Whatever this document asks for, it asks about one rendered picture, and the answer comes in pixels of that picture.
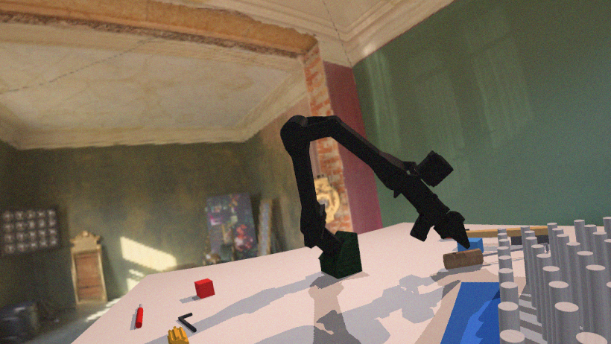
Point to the blue tape strip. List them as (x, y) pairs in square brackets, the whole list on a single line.
[(474, 318)]

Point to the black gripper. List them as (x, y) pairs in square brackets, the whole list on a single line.
[(450, 225)]

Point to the black l-shaped bar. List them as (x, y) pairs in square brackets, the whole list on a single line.
[(181, 318)]

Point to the red cube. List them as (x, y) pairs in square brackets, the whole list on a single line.
[(204, 288)]

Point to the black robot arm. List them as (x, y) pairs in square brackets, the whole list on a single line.
[(296, 135)]

